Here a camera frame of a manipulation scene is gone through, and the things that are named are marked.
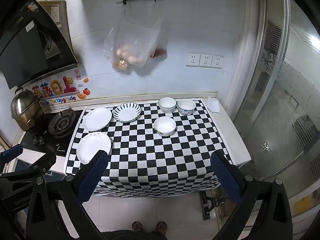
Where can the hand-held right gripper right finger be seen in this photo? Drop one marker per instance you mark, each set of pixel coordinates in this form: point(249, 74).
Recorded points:
point(227, 180)

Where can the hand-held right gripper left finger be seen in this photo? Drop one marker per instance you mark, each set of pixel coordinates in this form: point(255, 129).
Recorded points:
point(92, 180)

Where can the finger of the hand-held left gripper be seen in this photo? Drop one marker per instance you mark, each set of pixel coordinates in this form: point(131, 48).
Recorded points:
point(45, 159)
point(13, 152)

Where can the white plate with small marks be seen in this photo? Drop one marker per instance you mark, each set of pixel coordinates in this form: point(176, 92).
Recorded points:
point(92, 145)

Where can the plain white plate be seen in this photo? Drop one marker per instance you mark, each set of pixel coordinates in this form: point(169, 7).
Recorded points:
point(97, 118)

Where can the white plate with dark stripes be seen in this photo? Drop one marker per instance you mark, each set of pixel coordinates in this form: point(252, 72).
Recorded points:
point(127, 113)

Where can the black gas stove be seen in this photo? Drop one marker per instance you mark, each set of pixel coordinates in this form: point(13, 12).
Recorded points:
point(42, 143)

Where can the stove burner grate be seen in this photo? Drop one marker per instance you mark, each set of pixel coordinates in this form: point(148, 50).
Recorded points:
point(61, 126)

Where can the stainless steel pot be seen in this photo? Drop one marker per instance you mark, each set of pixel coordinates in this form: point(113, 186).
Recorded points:
point(23, 105)

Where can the black and white checkered cloth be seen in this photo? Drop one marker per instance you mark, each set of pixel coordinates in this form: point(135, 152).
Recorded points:
point(150, 157)

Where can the person's left foot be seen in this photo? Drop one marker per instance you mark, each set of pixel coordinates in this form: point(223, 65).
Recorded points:
point(137, 226)

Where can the person's foot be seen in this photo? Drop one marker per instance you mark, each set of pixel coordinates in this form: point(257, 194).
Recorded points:
point(137, 226)
point(161, 227)

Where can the person's dark clothing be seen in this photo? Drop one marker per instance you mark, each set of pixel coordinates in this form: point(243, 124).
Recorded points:
point(132, 235)

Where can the white paper napkin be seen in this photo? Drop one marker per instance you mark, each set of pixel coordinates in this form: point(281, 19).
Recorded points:
point(214, 105)

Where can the person's right foot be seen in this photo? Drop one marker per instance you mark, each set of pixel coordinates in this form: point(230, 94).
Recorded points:
point(161, 227)

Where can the white bowl with coloured spots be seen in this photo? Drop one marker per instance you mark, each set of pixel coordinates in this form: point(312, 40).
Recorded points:
point(186, 110)

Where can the sliding glass door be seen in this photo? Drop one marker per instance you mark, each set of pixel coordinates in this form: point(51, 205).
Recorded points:
point(282, 105)

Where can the black range hood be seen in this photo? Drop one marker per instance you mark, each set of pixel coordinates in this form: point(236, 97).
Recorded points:
point(22, 50)

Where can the clear plastic bag with eggs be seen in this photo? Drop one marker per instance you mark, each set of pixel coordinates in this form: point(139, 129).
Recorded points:
point(132, 42)

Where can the small red bag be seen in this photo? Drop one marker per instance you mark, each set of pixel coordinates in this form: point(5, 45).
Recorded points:
point(158, 52)

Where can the colourful wall sticker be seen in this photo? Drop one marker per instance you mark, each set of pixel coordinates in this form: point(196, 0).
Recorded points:
point(53, 87)

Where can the white wall socket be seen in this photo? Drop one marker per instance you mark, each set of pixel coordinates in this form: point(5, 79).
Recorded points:
point(217, 61)
point(192, 59)
point(205, 60)

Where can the stainless steel duct cover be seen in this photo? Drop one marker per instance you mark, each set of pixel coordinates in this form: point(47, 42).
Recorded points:
point(58, 12)

